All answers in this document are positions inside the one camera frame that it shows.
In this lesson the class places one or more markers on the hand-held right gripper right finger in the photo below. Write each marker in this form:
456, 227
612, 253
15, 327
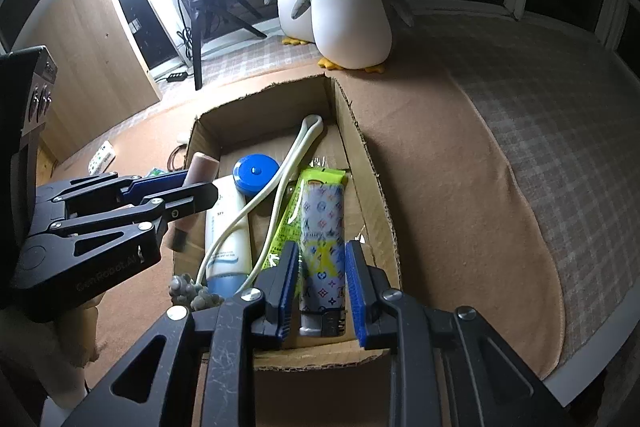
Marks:
356, 297

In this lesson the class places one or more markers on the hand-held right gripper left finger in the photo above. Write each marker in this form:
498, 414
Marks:
289, 297

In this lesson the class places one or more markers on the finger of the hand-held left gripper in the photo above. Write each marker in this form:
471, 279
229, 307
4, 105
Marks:
160, 181
190, 199

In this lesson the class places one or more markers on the white sunscreen tube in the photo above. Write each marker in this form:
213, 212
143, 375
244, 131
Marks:
220, 217

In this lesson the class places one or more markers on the pink tube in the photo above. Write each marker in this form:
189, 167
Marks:
202, 167

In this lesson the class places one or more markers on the green snack packet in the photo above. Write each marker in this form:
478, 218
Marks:
289, 232

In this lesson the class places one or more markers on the blue round container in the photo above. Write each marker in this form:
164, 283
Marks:
255, 172

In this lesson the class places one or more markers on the patterned lighter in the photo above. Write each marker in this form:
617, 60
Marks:
322, 227

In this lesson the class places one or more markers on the cardboard box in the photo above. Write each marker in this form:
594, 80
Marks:
360, 167

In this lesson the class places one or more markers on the white roller massager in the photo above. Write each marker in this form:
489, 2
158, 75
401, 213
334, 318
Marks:
312, 127

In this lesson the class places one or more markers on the small white case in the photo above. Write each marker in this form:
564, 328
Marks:
182, 138

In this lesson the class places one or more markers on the blue dotted white packet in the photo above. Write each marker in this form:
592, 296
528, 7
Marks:
101, 157

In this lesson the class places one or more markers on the light wooden board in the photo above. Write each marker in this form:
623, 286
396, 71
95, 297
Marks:
90, 57

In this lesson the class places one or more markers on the black power strip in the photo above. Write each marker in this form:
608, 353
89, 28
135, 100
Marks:
178, 76

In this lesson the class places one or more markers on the black tripod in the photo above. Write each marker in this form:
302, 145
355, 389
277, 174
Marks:
197, 47

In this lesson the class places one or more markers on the black computer tower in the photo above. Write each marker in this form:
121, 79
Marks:
140, 22

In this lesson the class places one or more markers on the small penguin plush toy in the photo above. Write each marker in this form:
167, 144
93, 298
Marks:
350, 17

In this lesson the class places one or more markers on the checked bed sheet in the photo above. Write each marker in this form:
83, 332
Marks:
550, 132

